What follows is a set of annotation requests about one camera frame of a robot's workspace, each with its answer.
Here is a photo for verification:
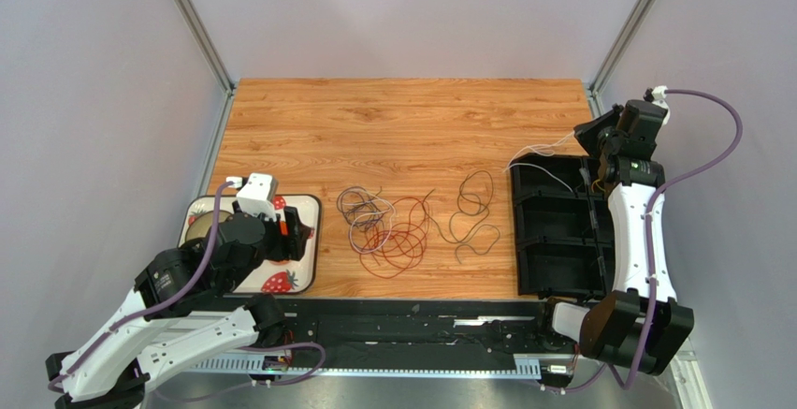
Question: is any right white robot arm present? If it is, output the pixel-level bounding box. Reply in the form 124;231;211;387
549;99;694;375

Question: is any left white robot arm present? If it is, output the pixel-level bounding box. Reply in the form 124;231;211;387
46;206;318;408

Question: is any strawberry print white tray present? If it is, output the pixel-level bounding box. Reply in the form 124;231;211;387
178;194;321;295

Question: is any cream enamel bowl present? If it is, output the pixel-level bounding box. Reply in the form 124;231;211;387
182;211;213;243

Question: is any black compartment organizer bin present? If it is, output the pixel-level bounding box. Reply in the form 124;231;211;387
509;153;615;301

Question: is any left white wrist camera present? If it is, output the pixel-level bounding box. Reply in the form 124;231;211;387
225;173;279;220

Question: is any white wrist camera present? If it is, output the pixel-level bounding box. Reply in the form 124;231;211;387
225;173;279;220
644;85;671;126

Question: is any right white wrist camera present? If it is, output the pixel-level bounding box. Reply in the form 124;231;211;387
644;85;671;126

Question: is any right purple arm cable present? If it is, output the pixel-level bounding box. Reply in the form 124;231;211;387
540;88;745;395

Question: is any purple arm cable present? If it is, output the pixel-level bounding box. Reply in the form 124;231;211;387
540;88;745;395
48;181;327;395

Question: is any red wire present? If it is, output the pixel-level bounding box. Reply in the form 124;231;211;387
357;195;434;280

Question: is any black thin wire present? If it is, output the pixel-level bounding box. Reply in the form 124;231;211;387
345;186;390;229

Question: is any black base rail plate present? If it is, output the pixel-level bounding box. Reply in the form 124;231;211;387
214;296;599;380

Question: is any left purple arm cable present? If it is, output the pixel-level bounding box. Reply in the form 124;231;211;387
48;181;327;395

